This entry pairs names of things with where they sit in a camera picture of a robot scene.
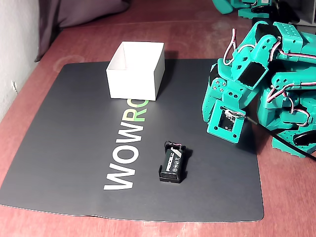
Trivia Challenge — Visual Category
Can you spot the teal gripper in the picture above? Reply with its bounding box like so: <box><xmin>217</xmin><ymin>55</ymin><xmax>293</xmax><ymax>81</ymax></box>
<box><xmin>201</xmin><ymin>58</ymin><xmax>260</xmax><ymax>124</ymax></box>

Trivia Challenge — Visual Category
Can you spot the small black battery pack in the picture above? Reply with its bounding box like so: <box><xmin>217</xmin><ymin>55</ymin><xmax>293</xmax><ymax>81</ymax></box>
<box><xmin>158</xmin><ymin>140</ymin><xmax>193</xmax><ymax>184</ymax></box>

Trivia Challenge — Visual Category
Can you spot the teal leader arm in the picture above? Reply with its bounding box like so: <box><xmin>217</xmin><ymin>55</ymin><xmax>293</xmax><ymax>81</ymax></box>
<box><xmin>212</xmin><ymin>0</ymin><xmax>281</xmax><ymax>18</ymax></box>

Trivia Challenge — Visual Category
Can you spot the white open cardboard box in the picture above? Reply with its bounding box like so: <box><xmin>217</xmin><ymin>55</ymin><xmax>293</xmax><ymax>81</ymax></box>
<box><xmin>106</xmin><ymin>41</ymin><xmax>165</xmax><ymax>102</ymax></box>

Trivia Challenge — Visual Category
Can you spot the grey box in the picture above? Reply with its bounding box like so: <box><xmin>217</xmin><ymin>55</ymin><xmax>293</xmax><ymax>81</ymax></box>
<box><xmin>297</xmin><ymin>0</ymin><xmax>316</xmax><ymax>25</ymax></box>

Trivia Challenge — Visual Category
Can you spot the dark mat with WOWRO print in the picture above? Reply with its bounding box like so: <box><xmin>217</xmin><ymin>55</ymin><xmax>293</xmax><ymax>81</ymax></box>
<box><xmin>0</xmin><ymin>58</ymin><xmax>265</xmax><ymax>222</ymax></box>

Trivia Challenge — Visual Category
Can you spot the grey curtain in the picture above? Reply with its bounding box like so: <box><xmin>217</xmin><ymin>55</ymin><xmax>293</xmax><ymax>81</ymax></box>
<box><xmin>34</xmin><ymin>0</ymin><xmax>131</xmax><ymax>62</ymax></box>

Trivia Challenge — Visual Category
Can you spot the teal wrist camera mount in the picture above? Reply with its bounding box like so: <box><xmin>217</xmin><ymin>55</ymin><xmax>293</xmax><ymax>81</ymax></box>
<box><xmin>206</xmin><ymin>98</ymin><xmax>247</xmax><ymax>144</ymax></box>

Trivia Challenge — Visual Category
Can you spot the white red gripper servo wire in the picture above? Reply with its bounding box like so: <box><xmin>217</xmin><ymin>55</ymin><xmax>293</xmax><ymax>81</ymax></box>
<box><xmin>223</xmin><ymin>28</ymin><xmax>256</xmax><ymax>66</ymax></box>

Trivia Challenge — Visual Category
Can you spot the black camera cable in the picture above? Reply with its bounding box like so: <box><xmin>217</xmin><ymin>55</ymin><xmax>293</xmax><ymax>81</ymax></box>
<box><xmin>244</xmin><ymin>116</ymin><xmax>316</xmax><ymax>161</ymax></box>

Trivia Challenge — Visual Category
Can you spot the white red arm servo wire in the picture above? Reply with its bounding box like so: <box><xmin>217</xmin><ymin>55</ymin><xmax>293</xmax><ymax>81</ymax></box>
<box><xmin>268</xmin><ymin>37</ymin><xmax>316</xmax><ymax>61</ymax></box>

